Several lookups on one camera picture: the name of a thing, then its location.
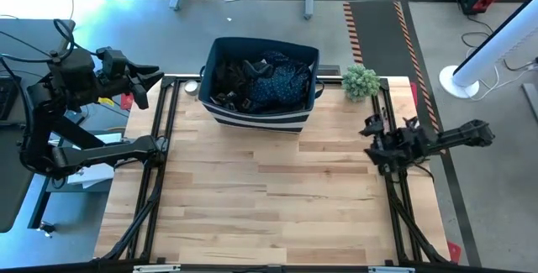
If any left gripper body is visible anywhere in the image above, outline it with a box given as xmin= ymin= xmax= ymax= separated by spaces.
xmin=98 ymin=46 xmax=140 ymax=97

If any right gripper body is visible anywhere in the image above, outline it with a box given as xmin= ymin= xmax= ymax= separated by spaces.
xmin=380 ymin=117 xmax=430 ymax=163

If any navy dotted garment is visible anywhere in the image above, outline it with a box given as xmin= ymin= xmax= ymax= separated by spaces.
xmin=245 ymin=50 xmax=314 ymax=114

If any navy white striped fabric basket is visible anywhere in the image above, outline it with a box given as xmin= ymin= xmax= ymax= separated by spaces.
xmin=198 ymin=36 xmax=325 ymax=134

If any small green ball plant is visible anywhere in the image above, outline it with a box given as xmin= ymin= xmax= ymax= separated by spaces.
xmin=340 ymin=63 xmax=382 ymax=102

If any black hazard-striped floor mat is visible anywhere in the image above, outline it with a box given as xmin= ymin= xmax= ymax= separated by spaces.
xmin=342 ymin=0 xmax=446 ymax=156

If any white printed paper bag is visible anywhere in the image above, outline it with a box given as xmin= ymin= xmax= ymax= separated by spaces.
xmin=66 ymin=163 xmax=115 ymax=190

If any black keyboard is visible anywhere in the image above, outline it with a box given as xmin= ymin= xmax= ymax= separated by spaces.
xmin=0 ymin=75 xmax=20 ymax=122

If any red flat floor piece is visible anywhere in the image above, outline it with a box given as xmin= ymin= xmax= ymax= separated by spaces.
xmin=446 ymin=240 xmax=462 ymax=265

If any white tower fan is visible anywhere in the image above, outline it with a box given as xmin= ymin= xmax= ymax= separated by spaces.
xmin=439 ymin=0 xmax=538 ymax=99

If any grey floor bar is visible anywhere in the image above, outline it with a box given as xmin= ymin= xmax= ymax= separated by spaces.
xmin=522 ymin=82 xmax=538 ymax=123

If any small black floor clamp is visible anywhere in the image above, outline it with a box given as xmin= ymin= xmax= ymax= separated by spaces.
xmin=36 ymin=221 xmax=56 ymax=239

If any dark grey desk top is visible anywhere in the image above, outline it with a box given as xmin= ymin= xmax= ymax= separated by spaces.
xmin=0 ymin=123 xmax=52 ymax=234

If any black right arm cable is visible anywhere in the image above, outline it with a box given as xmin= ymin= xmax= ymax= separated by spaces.
xmin=411 ymin=161 xmax=436 ymax=181

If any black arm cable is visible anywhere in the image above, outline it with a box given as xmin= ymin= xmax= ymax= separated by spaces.
xmin=411 ymin=161 xmax=436 ymax=181
xmin=0 ymin=18 xmax=76 ymax=64

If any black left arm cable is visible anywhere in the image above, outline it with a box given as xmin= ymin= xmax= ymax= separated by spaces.
xmin=0 ymin=18 xmax=76 ymax=64

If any silver metal bracket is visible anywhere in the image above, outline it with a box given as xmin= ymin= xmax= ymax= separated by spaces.
xmin=368 ymin=266 xmax=416 ymax=273
xmin=133 ymin=264 xmax=182 ymax=273

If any white fan cord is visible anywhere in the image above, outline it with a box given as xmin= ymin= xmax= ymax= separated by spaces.
xmin=470 ymin=60 xmax=538 ymax=102

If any black aluminium table frame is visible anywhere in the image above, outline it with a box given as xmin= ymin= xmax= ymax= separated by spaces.
xmin=0 ymin=73 xmax=538 ymax=273

